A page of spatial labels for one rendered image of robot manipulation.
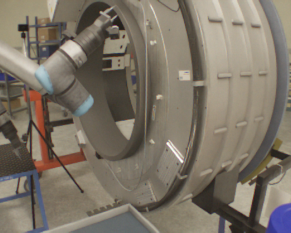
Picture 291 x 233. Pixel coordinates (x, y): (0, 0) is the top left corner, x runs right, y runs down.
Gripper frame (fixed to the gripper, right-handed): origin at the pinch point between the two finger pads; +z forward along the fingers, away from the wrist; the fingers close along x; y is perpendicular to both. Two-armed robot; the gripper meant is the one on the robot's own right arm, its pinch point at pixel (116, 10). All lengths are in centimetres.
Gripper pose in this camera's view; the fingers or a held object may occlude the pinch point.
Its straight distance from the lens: 96.1
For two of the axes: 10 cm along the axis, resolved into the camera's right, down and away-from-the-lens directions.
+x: -0.9, -4.0, -9.1
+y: 7.4, 5.8, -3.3
